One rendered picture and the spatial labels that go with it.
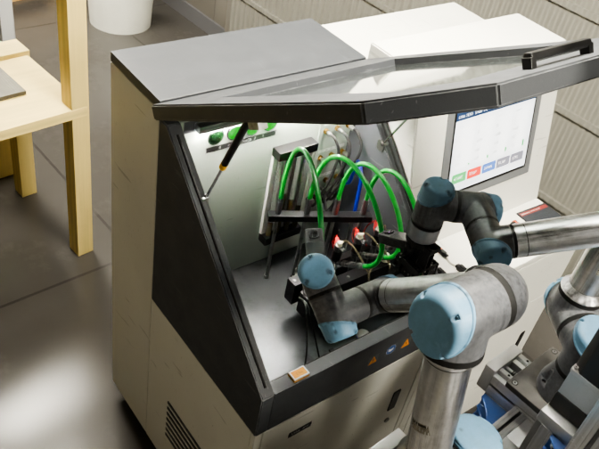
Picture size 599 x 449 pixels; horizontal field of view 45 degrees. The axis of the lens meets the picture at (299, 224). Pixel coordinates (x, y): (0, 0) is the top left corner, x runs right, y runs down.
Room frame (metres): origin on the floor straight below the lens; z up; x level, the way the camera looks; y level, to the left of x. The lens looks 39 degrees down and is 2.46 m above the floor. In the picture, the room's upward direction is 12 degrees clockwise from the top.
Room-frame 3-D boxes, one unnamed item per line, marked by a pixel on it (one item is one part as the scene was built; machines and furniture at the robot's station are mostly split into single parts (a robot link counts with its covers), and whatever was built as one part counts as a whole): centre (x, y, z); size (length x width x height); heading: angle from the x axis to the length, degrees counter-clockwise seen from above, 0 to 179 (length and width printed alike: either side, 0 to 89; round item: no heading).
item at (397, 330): (1.39, -0.24, 0.87); 0.62 x 0.04 x 0.16; 134
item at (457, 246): (1.95, -0.67, 0.96); 0.70 x 0.22 x 0.03; 134
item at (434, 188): (1.34, -0.29, 1.51); 0.09 x 0.08 x 0.11; 101
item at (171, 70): (2.14, 0.00, 0.75); 1.40 x 0.28 x 1.50; 134
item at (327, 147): (1.92, -0.06, 1.20); 0.13 x 0.03 x 0.31; 134
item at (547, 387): (1.30, -0.77, 1.09); 0.15 x 0.15 x 0.10
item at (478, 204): (1.34, -0.39, 1.51); 0.11 x 0.11 x 0.08; 11
